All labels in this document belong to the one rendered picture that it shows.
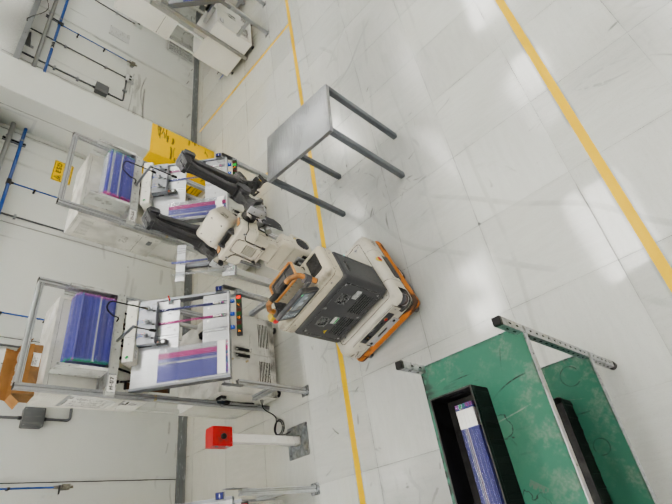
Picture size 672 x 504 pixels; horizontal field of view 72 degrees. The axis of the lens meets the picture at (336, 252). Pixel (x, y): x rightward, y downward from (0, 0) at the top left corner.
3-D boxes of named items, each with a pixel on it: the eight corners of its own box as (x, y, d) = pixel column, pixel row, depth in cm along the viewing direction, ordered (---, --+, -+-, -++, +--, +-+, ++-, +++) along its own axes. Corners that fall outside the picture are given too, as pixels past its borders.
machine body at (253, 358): (277, 322, 425) (218, 308, 386) (283, 398, 387) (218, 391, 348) (238, 348, 461) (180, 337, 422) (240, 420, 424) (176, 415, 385)
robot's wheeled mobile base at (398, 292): (425, 304, 305) (401, 296, 289) (365, 364, 328) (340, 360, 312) (382, 241, 351) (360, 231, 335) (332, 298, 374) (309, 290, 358)
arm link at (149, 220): (138, 229, 272) (146, 216, 268) (140, 216, 282) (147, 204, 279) (208, 256, 295) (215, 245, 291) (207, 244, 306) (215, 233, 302)
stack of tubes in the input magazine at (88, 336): (117, 298, 343) (78, 290, 326) (108, 364, 316) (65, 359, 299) (110, 305, 350) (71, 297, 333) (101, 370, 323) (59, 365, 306)
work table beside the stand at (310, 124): (405, 176, 359) (330, 129, 308) (342, 217, 401) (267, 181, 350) (396, 133, 381) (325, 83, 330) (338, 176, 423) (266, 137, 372)
